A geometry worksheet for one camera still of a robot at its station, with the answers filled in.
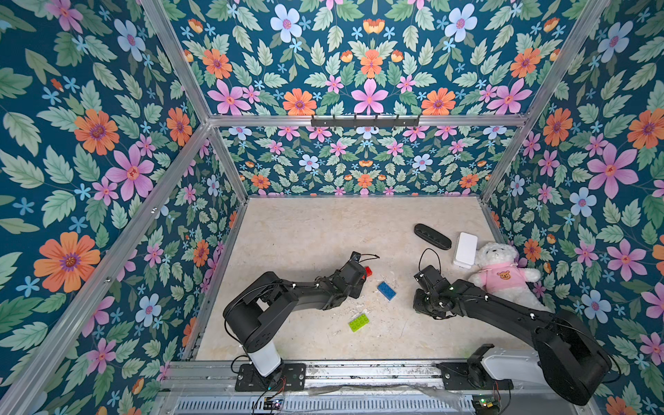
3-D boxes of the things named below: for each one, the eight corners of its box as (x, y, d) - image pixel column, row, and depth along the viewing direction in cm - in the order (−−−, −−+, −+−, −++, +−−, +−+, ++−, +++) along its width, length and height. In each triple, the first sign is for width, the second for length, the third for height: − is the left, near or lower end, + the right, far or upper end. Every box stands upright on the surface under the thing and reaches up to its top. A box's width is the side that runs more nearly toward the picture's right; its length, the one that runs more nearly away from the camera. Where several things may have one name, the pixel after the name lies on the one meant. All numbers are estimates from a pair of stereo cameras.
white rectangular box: (452, 265, 99) (456, 259, 96) (456, 237, 108) (460, 230, 104) (471, 271, 98) (475, 264, 94) (473, 242, 106) (478, 235, 102)
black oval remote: (410, 233, 109) (412, 229, 107) (416, 225, 112) (417, 221, 109) (447, 252, 103) (449, 248, 101) (452, 243, 106) (454, 239, 103)
